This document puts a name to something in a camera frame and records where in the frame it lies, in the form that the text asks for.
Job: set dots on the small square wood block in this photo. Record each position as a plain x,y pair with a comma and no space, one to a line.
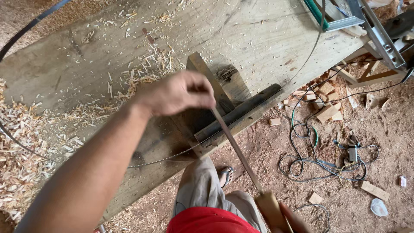
275,121

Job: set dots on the small white packet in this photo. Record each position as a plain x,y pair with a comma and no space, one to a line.
402,181

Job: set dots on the flat pale wood offcut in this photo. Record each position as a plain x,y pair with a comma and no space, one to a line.
315,198

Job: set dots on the person's grey trousers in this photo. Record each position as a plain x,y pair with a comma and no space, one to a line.
200,191

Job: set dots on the white plastic bag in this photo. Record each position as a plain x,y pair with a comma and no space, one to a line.
378,207

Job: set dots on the dark wooden clamp bar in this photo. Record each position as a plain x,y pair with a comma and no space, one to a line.
239,111

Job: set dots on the wooden clamp jig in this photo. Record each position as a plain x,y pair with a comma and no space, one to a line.
207,129

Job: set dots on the long wood offcut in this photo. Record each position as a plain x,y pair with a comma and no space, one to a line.
375,190

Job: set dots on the grey power adapter box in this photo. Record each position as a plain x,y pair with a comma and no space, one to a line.
353,153

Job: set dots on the person's foot in sandal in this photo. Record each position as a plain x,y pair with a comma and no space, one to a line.
225,176

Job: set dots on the green strip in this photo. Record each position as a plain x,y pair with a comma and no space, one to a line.
316,13

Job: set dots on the person's right fingers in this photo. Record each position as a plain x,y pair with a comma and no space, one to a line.
291,215

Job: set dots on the dark round machine wheel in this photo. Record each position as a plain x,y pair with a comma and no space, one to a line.
401,24

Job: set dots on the long bandsaw blade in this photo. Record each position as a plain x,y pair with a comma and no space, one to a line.
161,159

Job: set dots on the person's right hand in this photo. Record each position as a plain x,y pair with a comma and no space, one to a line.
296,220

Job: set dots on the person's left hand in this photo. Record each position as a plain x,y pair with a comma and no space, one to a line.
171,93

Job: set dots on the heap of wood offcuts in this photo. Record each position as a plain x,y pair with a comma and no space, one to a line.
325,100

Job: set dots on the person's red shirt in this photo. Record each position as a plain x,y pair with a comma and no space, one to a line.
210,221

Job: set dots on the pile of wood shavings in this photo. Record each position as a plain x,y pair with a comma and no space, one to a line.
22,152

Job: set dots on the wooden stand frame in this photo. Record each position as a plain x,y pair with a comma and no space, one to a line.
372,76

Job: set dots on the aluminium machine frame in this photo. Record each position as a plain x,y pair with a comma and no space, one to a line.
378,32

